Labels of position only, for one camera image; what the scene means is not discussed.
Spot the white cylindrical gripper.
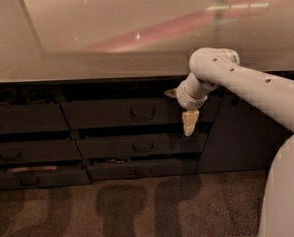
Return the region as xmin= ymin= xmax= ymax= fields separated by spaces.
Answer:
xmin=164 ymin=73 xmax=209 ymax=136

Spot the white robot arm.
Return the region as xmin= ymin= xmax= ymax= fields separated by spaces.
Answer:
xmin=165 ymin=47 xmax=294 ymax=237

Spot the dark grey cabinet door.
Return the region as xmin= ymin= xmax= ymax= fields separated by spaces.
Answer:
xmin=197 ymin=91 xmax=292 ymax=173

